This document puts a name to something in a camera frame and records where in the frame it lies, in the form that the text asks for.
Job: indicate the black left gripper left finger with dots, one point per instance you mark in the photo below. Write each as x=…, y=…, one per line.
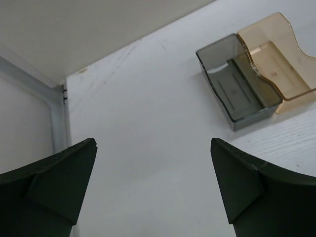
x=44, y=198

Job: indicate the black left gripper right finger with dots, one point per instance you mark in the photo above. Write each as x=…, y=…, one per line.
x=262, y=199

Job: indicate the grey translucent plastic container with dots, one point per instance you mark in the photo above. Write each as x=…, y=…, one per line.
x=244, y=96

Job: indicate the amber translucent plastic container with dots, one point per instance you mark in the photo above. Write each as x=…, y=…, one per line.
x=274, y=53

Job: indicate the aluminium table edge rail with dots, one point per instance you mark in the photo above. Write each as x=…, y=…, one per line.
x=54, y=97

